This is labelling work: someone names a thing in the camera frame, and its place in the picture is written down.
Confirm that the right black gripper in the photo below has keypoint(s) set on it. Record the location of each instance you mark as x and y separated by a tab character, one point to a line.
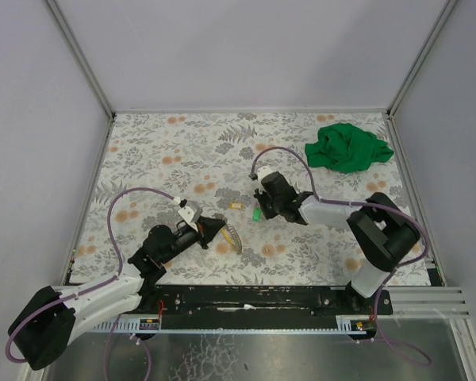
264	205

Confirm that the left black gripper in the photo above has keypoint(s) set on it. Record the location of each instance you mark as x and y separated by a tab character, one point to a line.
202	235

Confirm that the patterned bracelet keyring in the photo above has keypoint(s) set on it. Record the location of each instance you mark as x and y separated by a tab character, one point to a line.
236	241

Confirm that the green key tag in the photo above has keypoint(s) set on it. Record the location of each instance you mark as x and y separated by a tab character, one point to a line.
256	216

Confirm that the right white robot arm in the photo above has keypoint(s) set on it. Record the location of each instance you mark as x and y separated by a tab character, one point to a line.
384	233

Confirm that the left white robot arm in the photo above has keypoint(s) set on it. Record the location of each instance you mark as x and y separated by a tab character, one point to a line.
52	319

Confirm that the floral table mat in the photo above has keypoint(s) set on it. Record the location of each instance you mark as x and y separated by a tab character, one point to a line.
207	158

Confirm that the yellow key tag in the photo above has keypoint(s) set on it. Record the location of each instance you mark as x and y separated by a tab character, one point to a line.
236	206

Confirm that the green crumpled cloth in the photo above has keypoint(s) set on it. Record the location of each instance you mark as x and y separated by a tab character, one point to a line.
346	148

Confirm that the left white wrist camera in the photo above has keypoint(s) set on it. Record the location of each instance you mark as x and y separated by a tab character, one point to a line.
189	211

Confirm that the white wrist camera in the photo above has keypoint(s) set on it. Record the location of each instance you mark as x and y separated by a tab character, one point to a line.
189	211
260	173

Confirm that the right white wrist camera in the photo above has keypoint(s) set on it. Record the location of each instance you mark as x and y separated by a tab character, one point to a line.
260	173

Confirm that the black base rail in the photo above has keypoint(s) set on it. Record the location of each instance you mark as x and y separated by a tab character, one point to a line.
211	308

